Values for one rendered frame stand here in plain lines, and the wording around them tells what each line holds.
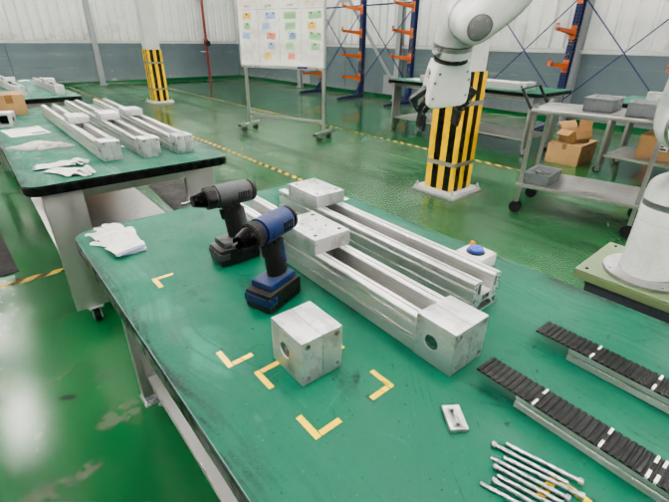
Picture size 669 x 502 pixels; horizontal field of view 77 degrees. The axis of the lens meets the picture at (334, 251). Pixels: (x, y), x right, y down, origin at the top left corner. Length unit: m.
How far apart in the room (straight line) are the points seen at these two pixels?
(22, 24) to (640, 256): 15.16
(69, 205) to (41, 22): 13.40
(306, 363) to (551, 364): 0.47
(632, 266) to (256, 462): 0.99
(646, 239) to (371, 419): 0.81
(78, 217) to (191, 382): 1.56
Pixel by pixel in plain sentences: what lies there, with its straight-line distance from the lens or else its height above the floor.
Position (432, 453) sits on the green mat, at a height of 0.78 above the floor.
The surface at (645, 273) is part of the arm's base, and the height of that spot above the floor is 0.83.
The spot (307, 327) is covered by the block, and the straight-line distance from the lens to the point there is 0.76.
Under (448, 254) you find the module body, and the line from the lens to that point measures 1.07.
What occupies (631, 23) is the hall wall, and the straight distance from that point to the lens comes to 8.67.
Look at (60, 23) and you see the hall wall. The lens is 15.61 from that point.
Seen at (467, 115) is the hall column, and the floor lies 0.75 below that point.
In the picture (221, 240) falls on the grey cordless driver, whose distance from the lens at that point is 1.16.
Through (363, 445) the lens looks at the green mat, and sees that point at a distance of 0.71.
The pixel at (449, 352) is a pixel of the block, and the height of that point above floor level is 0.83.
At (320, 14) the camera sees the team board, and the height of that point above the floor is 1.62.
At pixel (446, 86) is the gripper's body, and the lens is 1.03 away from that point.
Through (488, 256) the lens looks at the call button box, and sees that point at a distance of 1.14.
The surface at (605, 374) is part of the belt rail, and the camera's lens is 0.94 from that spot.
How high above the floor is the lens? 1.33
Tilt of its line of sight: 27 degrees down
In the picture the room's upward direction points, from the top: 1 degrees clockwise
